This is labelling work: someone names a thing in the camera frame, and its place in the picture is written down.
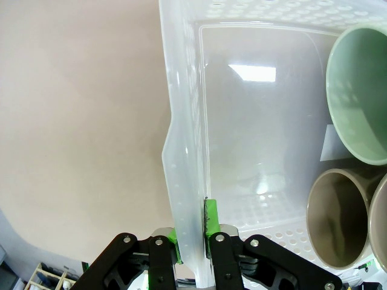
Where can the pale green cup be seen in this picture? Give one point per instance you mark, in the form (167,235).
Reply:
(356,90)

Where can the white perforated plastic basket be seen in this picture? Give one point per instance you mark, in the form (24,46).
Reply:
(242,121)

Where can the wooden compartment crate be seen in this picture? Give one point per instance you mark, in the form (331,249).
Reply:
(51,278)

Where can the taupe cup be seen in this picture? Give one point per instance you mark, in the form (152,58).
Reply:
(332,217)
(381,217)

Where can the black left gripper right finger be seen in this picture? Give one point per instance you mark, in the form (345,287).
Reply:
(257,266)

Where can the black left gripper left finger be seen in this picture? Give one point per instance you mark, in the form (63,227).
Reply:
(136,262)

